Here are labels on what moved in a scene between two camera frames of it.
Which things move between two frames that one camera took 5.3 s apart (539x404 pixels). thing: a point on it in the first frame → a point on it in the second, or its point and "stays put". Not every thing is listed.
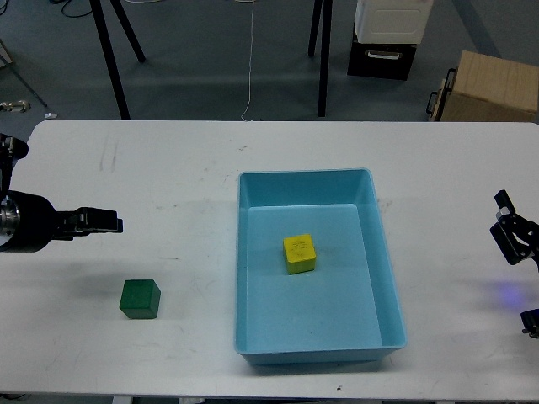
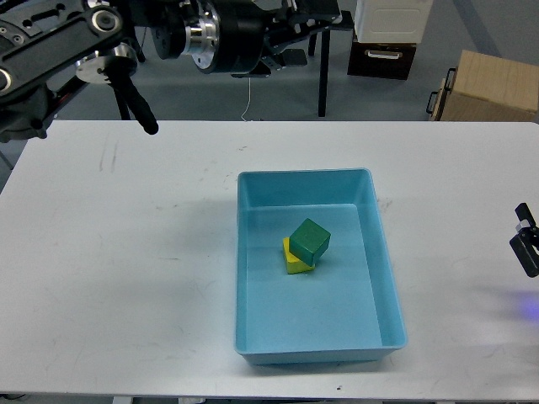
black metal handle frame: (437, 99) stays put
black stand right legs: (326, 29) stays put
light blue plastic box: (345, 311) stays put
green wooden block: (141, 299) → (309, 241)
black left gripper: (29, 222) → (229, 36)
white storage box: (391, 22) stays put
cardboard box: (488, 89) stays put
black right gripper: (525, 231) → (524, 212)
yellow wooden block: (300, 253) stays put
